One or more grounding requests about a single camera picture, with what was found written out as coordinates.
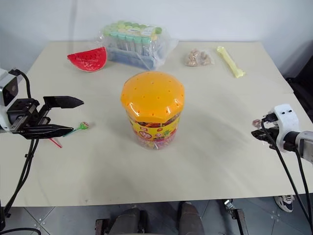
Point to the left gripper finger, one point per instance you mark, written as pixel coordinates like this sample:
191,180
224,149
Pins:
46,131
64,101

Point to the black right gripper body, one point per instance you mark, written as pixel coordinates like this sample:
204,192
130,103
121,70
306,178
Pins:
273,137

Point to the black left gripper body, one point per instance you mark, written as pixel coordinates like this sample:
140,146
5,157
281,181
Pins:
23,111

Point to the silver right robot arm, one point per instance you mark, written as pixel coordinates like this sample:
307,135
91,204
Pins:
304,144

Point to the orange perforated jar lid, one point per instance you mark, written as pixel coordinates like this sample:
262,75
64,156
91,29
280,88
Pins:
151,95

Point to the clear plastic lollipop jar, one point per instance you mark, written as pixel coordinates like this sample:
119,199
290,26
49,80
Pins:
155,134

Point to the pink wrapped lollipop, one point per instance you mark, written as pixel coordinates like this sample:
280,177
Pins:
256,122

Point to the red stick lollipop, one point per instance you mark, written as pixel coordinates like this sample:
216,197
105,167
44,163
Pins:
56,143

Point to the green stick lollipop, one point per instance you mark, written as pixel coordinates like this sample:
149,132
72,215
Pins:
84,125

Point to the red watermelon slice toy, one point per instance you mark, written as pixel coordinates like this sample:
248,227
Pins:
89,61

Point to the white and blue sneaker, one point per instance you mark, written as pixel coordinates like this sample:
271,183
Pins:
284,202

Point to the yellow plastic wrapped stick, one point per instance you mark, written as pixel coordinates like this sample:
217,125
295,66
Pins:
231,62

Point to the bag of test tubes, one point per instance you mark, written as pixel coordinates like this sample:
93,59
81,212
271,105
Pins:
137,46

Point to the clear bag of peanuts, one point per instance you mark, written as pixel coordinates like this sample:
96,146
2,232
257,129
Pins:
198,58

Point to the dark rounded shape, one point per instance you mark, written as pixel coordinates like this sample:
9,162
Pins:
192,219
127,222

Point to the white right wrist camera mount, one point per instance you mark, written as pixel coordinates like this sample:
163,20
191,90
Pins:
287,122

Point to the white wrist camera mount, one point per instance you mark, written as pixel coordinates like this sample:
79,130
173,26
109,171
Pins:
6,91
287,122

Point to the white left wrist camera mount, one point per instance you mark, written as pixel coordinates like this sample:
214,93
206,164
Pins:
6,91

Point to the black metal table bracket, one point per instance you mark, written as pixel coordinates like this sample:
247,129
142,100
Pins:
236,216
101,227

